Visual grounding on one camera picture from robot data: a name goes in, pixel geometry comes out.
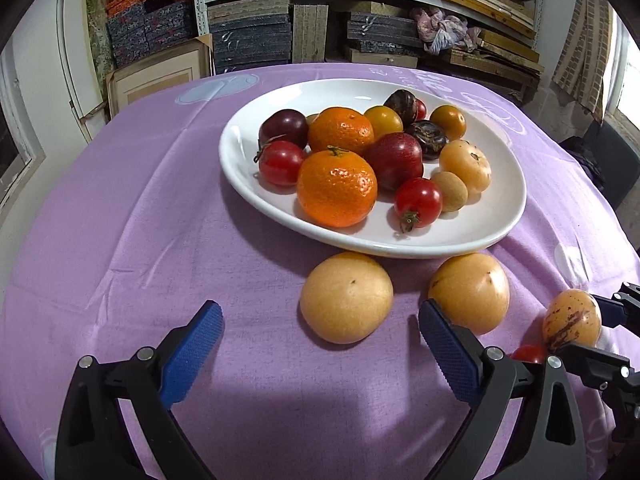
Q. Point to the small yellow round fruit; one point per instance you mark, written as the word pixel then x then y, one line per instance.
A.
pixel 383 121

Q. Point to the pale striped pepino melon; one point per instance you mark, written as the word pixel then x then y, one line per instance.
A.
pixel 465 166

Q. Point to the blue and orange patterned boxes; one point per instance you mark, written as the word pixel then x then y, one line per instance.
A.
pixel 150 25

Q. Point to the green marbled panel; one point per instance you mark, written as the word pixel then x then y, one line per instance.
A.
pixel 97 30

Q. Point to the wrinkled dark purple fruit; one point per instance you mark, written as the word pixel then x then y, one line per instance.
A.
pixel 426 139

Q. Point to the wooden picture frame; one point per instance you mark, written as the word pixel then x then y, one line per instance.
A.
pixel 155 77

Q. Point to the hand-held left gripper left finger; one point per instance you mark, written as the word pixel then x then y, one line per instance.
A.
pixel 192 350

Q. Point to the dark purple plum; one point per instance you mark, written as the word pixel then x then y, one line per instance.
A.
pixel 283 127

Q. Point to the dark chair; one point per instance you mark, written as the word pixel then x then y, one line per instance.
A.
pixel 622 160

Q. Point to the white metal shelf rack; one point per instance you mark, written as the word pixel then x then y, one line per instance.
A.
pixel 199 15

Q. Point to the stack of dark navy boxes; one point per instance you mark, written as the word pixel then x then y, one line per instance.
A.
pixel 250 42
pixel 385 30

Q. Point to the red cherry tomato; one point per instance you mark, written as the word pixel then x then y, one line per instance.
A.
pixel 421 110
pixel 419 202
pixel 529 354
pixel 281 164

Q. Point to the dark cloth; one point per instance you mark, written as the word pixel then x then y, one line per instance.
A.
pixel 582 160

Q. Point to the white framed sliding window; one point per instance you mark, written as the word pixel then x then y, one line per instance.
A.
pixel 10 150

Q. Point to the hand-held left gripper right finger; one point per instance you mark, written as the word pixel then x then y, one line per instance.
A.
pixel 450 355

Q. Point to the pink cloth bundle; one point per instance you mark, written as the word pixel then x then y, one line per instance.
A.
pixel 442 30

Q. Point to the orange-yellow round fruit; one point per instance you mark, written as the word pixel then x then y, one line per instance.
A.
pixel 448 121

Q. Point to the dark purple striped fruit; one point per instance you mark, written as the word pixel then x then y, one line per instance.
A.
pixel 400 106

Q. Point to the red plum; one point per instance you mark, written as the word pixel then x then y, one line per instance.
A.
pixel 394 161

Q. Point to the small brown kiwi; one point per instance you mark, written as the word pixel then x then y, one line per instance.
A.
pixel 313 120
pixel 450 191

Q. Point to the purple streaked pepino melon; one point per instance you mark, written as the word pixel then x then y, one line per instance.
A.
pixel 571 317

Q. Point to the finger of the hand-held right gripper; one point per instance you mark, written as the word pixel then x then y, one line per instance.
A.
pixel 595 358
pixel 609 310

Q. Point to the white oval plate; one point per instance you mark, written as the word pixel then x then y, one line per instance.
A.
pixel 480 225

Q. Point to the yellow passion fruit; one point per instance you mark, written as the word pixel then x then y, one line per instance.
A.
pixel 470 290
pixel 346 297

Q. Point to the orange mandarin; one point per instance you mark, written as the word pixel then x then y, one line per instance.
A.
pixel 341 130
pixel 337 190

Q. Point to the brown checked curtain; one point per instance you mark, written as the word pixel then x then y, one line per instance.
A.
pixel 582 55

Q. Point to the white panel board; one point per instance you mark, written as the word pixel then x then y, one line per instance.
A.
pixel 75 70

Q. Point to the upright woven box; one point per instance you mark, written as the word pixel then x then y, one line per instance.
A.
pixel 310 32

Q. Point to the purple printed tablecloth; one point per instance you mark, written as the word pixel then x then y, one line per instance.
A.
pixel 150 210

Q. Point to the shelf with stacked frames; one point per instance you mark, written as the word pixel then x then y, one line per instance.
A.
pixel 250 7

